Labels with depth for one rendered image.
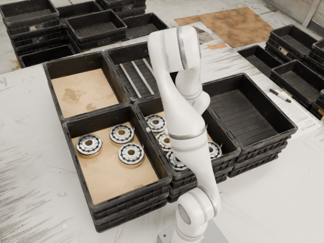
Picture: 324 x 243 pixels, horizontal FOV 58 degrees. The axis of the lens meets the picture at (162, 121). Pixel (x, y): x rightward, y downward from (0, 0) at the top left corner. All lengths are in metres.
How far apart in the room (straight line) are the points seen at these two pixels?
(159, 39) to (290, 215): 0.99
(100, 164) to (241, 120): 0.68
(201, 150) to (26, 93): 1.21
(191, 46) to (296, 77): 2.05
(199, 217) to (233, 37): 2.96
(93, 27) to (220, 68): 1.17
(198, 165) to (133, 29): 2.16
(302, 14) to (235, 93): 2.81
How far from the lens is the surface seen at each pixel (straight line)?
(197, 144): 0.68
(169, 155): 1.15
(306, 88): 2.54
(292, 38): 3.09
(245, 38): 3.62
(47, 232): 1.24
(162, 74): 0.63
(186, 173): 1.06
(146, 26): 2.81
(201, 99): 0.89
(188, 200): 0.78
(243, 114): 1.45
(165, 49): 0.61
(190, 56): 0.61
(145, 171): 1.16
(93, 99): 1.42
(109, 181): 1.15
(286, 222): 1.36
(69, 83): 1.52
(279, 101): 1.80
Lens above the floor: 1.82
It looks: 49 degrees down
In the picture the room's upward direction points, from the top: 7 degrees clockwise
